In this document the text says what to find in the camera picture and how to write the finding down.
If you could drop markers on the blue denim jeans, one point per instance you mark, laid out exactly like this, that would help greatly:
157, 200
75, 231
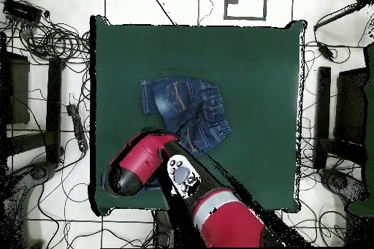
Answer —
187, 106

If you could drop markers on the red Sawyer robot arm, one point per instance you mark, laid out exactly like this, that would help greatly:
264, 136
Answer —
140, 158

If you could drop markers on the dark flat panel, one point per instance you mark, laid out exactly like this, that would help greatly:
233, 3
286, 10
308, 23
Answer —
19, 94
350, 106

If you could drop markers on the dark green table cloth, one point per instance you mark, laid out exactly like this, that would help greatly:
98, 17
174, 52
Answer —
248, 56

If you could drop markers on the black power strip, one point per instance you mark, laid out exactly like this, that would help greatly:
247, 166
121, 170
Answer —
77, 126

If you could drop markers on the black stand beam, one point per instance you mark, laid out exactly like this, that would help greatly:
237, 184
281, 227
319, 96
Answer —
323, 114
54, 108

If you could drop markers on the grey round stand foot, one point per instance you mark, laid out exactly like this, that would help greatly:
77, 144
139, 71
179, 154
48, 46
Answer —
339, 183
41, 171

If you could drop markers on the black power adapter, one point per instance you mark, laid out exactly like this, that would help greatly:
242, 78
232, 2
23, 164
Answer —
325, 51

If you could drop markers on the black tube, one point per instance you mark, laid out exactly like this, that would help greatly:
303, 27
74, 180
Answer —
339, 15

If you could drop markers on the black box device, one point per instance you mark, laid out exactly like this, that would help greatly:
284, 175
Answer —
22, 11

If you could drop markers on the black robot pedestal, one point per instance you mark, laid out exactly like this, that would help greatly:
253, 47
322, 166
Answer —
163, 228

